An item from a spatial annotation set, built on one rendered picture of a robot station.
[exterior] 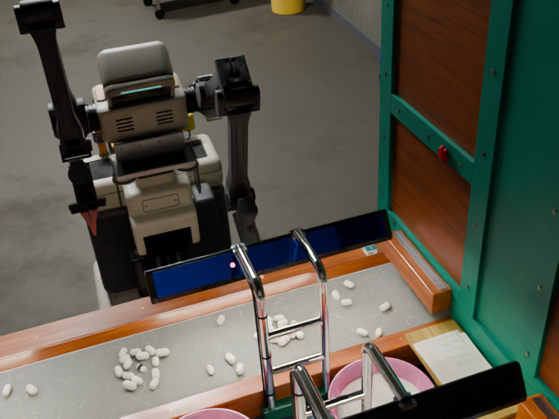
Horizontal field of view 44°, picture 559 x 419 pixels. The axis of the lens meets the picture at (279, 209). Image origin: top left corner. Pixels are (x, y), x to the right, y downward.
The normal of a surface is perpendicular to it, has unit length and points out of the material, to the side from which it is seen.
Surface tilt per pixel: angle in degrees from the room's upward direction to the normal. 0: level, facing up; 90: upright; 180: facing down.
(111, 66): 42
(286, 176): 0
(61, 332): 0
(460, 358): 0
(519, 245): 90
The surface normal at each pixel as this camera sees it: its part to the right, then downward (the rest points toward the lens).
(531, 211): -0.94, 0.24
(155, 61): 0.15, -0.26
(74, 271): -0.07, -0.82
